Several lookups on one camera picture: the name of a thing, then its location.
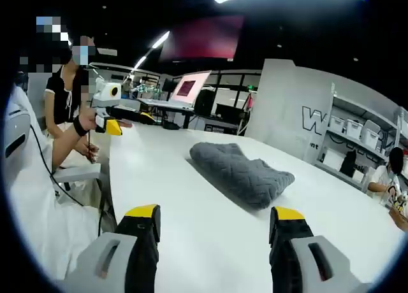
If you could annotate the black bag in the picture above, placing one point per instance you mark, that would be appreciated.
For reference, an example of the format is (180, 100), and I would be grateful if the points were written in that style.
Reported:
(348, 164)

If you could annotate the white shelving rack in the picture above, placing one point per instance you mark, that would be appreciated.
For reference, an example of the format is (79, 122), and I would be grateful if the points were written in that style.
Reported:
(376, 149)

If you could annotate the person's left hand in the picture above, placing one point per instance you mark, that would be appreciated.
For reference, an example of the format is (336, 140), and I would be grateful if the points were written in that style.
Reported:
(89, 121)

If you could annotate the white flat box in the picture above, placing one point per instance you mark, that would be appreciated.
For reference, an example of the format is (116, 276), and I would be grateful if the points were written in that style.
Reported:
(333, 160)

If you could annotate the black computer tower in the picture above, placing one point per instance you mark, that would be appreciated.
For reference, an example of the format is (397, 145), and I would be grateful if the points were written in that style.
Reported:
(204, 102)

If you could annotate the red hanging screen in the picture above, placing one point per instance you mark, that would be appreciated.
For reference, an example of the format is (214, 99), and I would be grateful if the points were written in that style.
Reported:
(204, 38)

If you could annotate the grey towel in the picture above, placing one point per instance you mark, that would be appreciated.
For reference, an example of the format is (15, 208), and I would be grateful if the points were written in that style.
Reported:
(242, 178)

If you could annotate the white worn device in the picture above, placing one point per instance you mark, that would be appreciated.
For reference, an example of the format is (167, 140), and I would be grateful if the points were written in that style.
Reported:
(17, 124)

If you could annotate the open laptop pink screen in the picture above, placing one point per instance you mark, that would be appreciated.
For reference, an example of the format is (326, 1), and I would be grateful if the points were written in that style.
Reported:
(189, 87)

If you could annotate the white chair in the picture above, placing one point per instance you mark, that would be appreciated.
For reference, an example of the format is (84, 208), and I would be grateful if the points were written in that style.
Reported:
(79, 172)

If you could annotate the black wristband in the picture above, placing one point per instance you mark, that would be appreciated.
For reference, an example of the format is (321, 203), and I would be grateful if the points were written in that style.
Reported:
(79, 126)

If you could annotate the small black device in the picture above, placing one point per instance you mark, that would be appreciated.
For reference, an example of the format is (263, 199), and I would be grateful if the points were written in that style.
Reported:
(170, 125)

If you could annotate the white desk black legs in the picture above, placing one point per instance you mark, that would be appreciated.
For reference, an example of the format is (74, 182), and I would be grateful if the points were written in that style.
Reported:
(165, 110)

